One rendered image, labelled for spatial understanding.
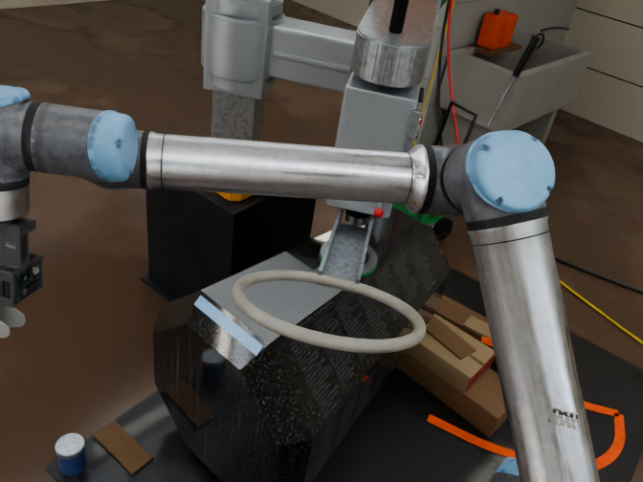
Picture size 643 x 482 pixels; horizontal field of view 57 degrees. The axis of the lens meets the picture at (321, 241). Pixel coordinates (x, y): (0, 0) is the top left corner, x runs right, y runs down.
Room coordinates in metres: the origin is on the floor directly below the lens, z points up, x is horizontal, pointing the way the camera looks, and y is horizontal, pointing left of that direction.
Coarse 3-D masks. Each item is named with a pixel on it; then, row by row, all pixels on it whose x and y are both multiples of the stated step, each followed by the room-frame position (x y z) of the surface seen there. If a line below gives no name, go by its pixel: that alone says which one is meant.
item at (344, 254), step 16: (336, 224) 1.60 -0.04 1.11; (336, 240) 1.57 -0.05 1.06; (352, 240) 1.58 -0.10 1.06; (368, 240) 1.54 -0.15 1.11; (336, 256) 1.48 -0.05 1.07; (352, 256) 1.49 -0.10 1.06; (320, 272) 1.33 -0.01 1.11; (336, 272) 1.40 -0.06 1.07; (352, 272) 1.41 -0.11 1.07; (336, 288) 1.33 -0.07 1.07
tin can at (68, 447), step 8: (64, 440) 1.30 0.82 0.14; (72, 440) 1.31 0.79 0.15; (80, 440) 1.31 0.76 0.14; (56, 448) 1.26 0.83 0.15; (64, 448) 1.27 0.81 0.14; (72, 448) 1.28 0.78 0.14; (80, 448) 1.28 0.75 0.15; (64, 456) 1.24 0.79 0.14; (72, 456) 1.25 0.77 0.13; (80, 456) 1.27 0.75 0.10; (64, 464) 1.24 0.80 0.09; (72, 464) 1.25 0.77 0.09; (80, 464) 1.27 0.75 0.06; (64, 472) 1.24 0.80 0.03; (72, 472) 1.24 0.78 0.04
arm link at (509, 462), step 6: (504, 462) 0.69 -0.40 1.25; (510, 462) 0.68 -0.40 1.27; (516, 462) 0.67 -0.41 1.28; (498, 468) 0.69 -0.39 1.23; (504, 468) 0.67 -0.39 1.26; (510, 468) 0.66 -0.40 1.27; (516, 468) 0.66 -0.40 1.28; (498, 474) 0.67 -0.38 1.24; (504, 474) 0.66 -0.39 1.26; (510, 474) 0.65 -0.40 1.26; (516, 474) 0.65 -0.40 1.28; (492, 480) 0.67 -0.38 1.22; (498, 480) 0.66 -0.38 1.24; (504, 480) 0.65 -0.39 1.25; (510, 480) 0.64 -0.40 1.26; (516, 480) 0.64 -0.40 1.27
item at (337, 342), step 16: (256, 272) 1.24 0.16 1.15; (272, 272) 1.27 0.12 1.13; (288, 272) 1.30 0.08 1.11; (304, 272) 1.33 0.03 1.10; (240, 288) 1.09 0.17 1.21; (352, 288) 1.31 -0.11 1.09; (368, 288) 1.31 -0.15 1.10; (240, 304) 1.01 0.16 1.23; (400, 304) 1.22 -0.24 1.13; (256, 320) 0.95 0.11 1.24; (272, 320) 0.94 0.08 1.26; (416, 320) 1.12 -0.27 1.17; (288, 336) 0.91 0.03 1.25; (304, 336) 0.91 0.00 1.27; (320, 336) 0.91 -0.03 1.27; (336, 336) 0.92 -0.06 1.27; (416, 336) 1.01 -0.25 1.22; (368, 352) 0.91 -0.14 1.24; (384, 352) 0.93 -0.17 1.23
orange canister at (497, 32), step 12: (492, 12) 4.94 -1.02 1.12; (504, 12) 5.02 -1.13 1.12; (492, 24) 4.86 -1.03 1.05; (504, 24) 4.89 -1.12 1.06; (480, 36) 4.91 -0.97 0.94; (492, 36) 4.84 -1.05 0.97; (504, 36) 4.94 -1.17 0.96; (480, 48) 4.87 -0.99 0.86; (492, 48) 4.84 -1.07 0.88; (504, 48) 4.99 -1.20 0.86; (516, 48) 5.09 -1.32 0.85
